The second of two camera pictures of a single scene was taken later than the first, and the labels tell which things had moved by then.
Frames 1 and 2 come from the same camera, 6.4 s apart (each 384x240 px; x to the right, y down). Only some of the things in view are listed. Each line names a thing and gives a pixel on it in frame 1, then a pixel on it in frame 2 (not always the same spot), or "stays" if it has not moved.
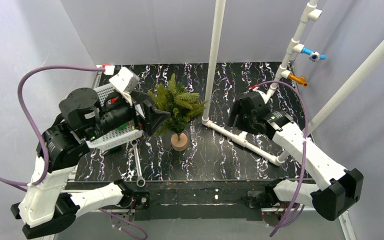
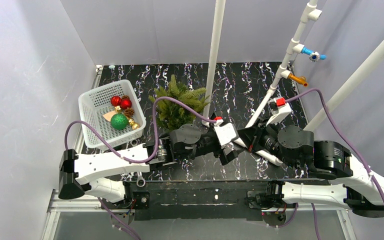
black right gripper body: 239,112 → 256,141
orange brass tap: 300,79 stays
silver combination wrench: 141,181 stays
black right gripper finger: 235,113 → 247,136
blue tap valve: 314,56 stays
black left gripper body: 142,112 → 221,149
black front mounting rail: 191,200 stays
